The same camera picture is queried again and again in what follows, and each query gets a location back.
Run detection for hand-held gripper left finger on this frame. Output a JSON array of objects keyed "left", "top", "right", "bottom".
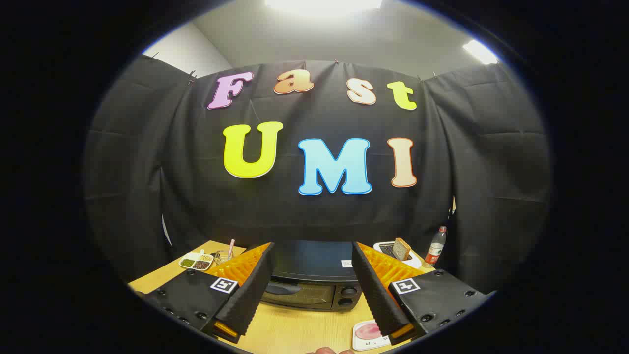
[{"left": 145, "top": 242, "right": 276, "bottom": 344}]

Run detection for brown bread slice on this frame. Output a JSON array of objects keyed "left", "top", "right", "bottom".
[{"left": 392, "top": 238, "right": 412, "bottom": 261}]

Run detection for round pink food slice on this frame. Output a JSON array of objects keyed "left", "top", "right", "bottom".
[{"left": 355, "top": 323, "right": 383, "bottom": 341}]

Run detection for glass cup with pink straw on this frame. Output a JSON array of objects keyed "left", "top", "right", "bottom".
[{"left": 214, "top": 239, "right": 235, "bottom": 266}]

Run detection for clear water bottle red label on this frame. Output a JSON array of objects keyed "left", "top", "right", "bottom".
[{"left": 424, "top": 226, "right": 448, "bottom": 268}]

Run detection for divided white snack dish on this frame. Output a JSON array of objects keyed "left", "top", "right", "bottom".
[{"left": 178, "top": 251, "right": 214, "bottom": 271}]

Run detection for black toaster oven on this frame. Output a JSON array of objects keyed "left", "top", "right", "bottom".
[{"left": 260, "top": 240, "right": 364, "bottom": 311}]

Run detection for ceiling light panel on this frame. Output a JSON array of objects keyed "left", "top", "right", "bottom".
[
  {"left": 264, "top": 0, "right": 383, "bottom": 13},
  {"left": 463, "top": 39, "right": 499, "bottom": 65}
]

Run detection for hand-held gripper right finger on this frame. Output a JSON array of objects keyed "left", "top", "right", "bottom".
[{"left": 351, "top": 241, "right": 494, "bottom": 345}]

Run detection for white square plate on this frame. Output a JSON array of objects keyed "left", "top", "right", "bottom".
[{"left": 352, "top": 320, "right": 394, "bottom": 351}]

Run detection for white pop-up toaster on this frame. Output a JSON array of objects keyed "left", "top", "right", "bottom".
[{"left": 372, "top": 240, "right": 423, "bottom": 270}]

